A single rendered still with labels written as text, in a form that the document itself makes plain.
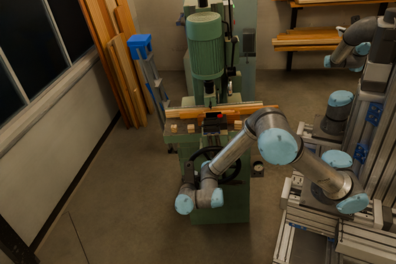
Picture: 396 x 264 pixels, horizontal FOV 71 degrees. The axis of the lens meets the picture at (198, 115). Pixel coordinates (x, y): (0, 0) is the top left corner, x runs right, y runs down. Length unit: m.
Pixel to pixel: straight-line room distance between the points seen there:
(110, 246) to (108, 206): 0.37
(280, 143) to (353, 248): 0.69
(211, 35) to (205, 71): 0.19
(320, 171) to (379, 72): 0.49
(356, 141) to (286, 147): 0.62
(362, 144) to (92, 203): 2.09
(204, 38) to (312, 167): 0.76
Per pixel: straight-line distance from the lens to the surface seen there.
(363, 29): 1.52
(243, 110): 1.71
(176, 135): 1.61
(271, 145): 0.90
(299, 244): 2.00
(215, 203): 1.15
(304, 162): 1.02
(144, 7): 4.09
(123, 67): 2.91
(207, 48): 1.42
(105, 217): 2.52
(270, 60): 4.13
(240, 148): 1.11
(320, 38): 3.61
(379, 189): 1.61
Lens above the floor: 1.92
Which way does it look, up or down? 36 degrees down
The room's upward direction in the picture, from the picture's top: 7 degrees counter-clockwise
